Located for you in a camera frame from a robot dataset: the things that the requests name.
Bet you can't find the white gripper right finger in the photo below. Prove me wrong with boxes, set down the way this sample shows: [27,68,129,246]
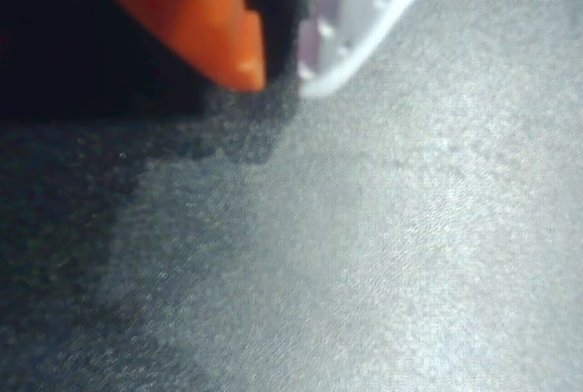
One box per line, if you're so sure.
[297,0,450,99]

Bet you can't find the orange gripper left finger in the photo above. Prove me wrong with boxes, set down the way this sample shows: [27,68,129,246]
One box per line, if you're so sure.
[90,0,268,93]

